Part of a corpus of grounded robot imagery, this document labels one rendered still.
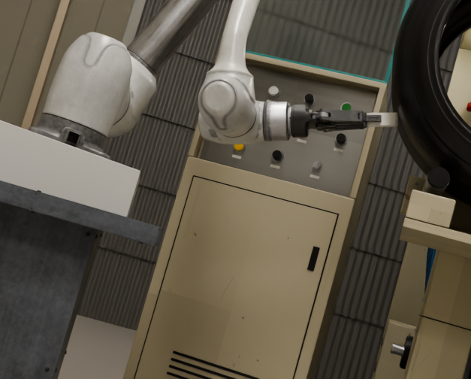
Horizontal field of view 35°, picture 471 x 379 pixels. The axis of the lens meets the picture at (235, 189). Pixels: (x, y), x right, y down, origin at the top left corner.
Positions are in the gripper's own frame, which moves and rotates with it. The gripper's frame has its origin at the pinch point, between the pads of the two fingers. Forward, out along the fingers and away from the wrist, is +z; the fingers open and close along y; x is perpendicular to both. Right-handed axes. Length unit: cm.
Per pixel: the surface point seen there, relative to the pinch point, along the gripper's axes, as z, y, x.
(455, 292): 17.8, 25.3, 37.2
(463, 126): 16.2, -12.8, 4.7
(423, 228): 8.3, -11.7, 25.3
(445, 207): 12.5, -11.7, 20.9
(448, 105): 13.2, -12.8, 0.3
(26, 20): -226, 259, -131
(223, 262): -48, 61, 30
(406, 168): 16, 344, -49
